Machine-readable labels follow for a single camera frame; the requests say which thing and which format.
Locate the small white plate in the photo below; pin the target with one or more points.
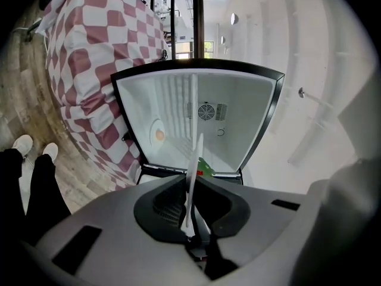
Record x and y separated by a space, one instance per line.
155 124

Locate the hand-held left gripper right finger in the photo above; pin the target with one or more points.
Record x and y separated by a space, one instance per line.
226 213

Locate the dark door frame post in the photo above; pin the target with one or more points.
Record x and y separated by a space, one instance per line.
198 25

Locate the person's white shoe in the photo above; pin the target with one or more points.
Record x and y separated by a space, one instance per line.
23 144
50 150

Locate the orange round fruit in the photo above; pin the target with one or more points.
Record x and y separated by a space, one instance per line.
160 135

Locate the white plate of strawberries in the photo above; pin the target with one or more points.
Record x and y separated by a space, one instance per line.
195 162

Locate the red white checkered tablecloth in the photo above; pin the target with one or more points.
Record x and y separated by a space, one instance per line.
89 55

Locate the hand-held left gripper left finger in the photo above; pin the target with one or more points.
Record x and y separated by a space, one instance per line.
162 210

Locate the black mini fridge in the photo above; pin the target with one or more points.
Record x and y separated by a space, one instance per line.
238 124

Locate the person's black trouser legs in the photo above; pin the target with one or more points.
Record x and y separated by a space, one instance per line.
41 189

